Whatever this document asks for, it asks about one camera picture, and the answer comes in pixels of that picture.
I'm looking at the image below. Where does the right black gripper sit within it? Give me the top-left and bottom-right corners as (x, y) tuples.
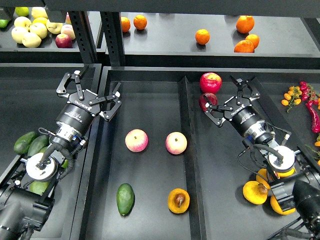
(202, 75), (266, 137)

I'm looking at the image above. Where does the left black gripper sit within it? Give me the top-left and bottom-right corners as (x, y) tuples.
(55, 64), (122, 135)

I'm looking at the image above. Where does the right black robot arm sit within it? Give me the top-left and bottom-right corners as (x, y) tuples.
(198, 72), (320, 240)

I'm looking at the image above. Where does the pale yellow pear front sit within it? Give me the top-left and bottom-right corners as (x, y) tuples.
(21, 32), (42, 48)

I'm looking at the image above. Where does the pale yellow pear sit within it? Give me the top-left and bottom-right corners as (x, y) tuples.
(11, 26), (29, 44)
(21, 32), (42, 48)

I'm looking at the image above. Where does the pale yellow pear left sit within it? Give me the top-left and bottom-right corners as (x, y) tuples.
(11, 26), (29, 44)

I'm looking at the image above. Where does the round green avocado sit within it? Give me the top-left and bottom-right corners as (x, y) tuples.
(29, 181), (49, 195)

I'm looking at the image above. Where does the yellow pear front pile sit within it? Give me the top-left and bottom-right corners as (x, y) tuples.
(270, 195), (296, 215)

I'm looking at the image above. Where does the bright red apple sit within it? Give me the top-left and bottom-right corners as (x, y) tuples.
(199, 72), (222, 94)

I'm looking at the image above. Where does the orange cherry tomato cluster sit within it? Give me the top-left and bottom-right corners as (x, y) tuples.
(281, 86), (302, 113)

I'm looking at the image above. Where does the orange front right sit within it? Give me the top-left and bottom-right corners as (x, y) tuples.
(233, 40), (255, 53)

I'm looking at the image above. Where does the orange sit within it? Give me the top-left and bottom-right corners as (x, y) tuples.
(133, 14), (148, 30)
(195, 29), (211, 45)
(120, 16), (131, 33)
(233, 40), (255, 53)
(236, 15), (255, 34)

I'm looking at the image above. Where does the black left tray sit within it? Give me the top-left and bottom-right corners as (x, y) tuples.
(0, 63), (101, 240)

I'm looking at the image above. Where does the black tray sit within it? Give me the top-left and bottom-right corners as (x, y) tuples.
(0, 63), (101, 240)
(69, 65), (320, 240)

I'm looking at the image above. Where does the dark red shelf apple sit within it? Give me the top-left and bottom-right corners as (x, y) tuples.
(55, 33), (73, 49)

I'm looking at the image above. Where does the pink apple left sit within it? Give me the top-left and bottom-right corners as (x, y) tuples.
(125, 129), (149, 153)

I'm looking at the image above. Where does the pink apple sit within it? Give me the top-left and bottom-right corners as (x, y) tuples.
(165, 131), (188, 155)
(125, 129), (149, 153)

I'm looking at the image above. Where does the orange right small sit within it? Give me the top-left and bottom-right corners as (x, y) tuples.
(245, 34), (260, 49)

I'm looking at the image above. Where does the pink apple right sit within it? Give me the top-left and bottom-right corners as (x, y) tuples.
(165, 131), (188, 155)

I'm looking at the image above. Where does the red cherry tomato cluster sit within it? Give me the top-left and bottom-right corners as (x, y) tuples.
(299, 81), (320, 109)

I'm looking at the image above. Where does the orange middle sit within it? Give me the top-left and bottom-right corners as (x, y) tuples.
(195, 29), (211, 45)

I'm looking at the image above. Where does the orange top right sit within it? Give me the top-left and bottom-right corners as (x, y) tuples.
(236, 15), (255, 34)

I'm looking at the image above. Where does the red chili pepper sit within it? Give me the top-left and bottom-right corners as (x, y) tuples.
(305, 101), (320, 134)

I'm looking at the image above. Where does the orange far left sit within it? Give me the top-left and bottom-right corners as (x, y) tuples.
(120, 16), (131, 33)

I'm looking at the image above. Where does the black centre tray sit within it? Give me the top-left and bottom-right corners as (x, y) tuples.
(69, 65), (320, 240)

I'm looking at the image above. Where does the green lime top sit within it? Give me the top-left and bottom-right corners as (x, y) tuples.
(15, 6), (29, 17)

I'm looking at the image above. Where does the black shelf post left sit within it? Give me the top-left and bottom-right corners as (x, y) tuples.
(68, 11), (98, 64)

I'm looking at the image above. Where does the black shelf post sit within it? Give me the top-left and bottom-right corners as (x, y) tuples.
(100, 11), (126, 67)
(68, 11), (98, 64)

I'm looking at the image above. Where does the black shelf post right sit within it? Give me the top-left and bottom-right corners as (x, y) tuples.
(100, 11), (126, 67)

